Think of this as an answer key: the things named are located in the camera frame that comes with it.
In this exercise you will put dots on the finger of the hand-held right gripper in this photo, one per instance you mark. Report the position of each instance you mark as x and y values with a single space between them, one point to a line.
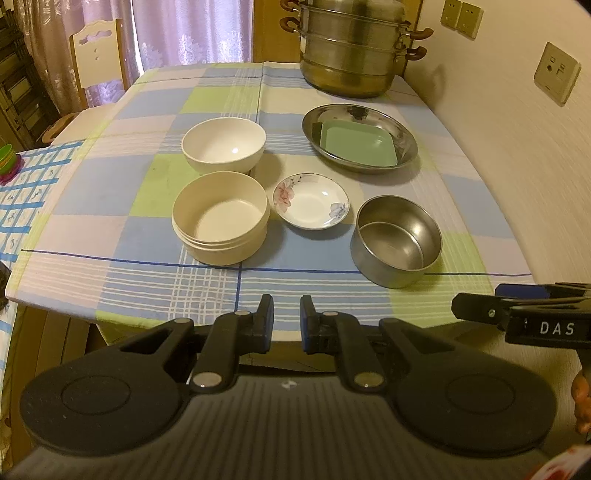
521 290
485 311

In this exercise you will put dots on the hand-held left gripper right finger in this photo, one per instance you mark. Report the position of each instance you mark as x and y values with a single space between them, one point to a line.
305 324

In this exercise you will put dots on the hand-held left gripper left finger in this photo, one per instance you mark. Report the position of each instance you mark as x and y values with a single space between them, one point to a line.
267 319

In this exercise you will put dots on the cream straight-sided bowl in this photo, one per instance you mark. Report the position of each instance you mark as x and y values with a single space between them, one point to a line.
221 244

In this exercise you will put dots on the stainless steel bowl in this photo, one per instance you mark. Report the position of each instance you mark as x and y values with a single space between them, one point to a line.
397 244

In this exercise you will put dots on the small floral white dish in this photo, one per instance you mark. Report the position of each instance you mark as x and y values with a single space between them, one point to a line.
309 205

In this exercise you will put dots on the white round bowl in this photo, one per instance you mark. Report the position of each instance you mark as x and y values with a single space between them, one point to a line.
224 147

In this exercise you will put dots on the green square plate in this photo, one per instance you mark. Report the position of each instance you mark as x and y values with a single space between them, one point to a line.
360 145

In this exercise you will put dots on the round stainless steel plate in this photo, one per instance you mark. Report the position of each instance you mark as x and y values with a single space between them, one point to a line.
364 115

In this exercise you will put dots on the person's right hand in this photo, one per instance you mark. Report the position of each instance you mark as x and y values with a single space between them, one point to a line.
582 401

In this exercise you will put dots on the red patterned cloth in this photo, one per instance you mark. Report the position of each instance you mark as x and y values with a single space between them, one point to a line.
570 466

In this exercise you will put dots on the blue grid patterned cloth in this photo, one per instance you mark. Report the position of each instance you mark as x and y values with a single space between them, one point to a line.
27 194

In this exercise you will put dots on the stacked stainless steel steamer pot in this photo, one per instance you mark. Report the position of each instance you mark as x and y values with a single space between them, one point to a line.
355 50

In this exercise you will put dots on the lilac lace curtain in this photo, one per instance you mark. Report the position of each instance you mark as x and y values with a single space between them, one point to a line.
184 32

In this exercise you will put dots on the green and purple cup stack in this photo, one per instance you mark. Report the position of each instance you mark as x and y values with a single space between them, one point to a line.
7 161

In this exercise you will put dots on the white wooden chair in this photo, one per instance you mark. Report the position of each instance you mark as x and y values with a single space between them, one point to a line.
99 60

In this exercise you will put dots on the dark folding rack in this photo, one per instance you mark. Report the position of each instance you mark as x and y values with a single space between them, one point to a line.
21 87

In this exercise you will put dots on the large beige wall socket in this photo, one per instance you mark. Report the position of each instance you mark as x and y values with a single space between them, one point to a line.
556 74

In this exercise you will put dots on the small beige wall switch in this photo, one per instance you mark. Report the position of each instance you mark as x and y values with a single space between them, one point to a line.
450 13
470 21

